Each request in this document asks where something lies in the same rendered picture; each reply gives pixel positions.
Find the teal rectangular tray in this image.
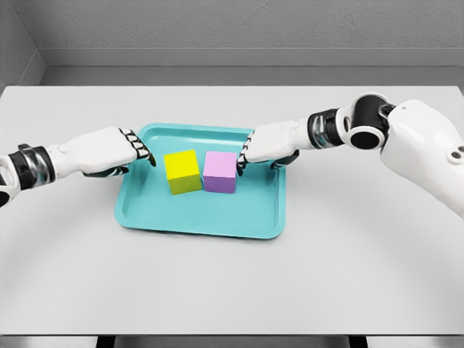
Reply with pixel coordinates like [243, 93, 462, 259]
[115, 123, 287, 241]

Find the yellow cube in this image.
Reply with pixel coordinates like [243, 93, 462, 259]
[163, 149, 203, 196]

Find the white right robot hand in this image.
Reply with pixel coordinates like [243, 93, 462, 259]
[236, 123, 300, 178]

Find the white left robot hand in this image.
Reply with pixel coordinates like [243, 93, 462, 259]
[80, 126, 158, 178]

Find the pink cube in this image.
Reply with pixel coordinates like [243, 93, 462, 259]
[202, 150, 239, 194]

